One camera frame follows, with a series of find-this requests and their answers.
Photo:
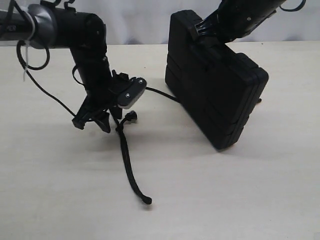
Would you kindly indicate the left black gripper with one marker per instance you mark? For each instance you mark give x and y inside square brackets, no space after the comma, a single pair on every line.
[102,90]

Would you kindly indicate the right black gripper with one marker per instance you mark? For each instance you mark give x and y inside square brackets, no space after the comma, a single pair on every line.
[233,19]

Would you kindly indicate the black plastic carrying case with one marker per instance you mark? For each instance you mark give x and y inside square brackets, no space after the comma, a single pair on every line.
[218,87]

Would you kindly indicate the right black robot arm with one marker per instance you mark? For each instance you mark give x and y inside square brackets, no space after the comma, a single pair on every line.
[235,19]

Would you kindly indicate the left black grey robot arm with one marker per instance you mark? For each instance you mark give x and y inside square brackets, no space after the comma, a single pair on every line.
[47,26]

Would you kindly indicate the white backdrop curtain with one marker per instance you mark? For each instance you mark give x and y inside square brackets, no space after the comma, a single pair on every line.
[147,22]

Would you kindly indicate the white zip tie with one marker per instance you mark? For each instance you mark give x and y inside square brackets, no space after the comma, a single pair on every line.
[26,50]

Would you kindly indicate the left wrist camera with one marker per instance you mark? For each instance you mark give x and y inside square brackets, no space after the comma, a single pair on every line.
[135,89]

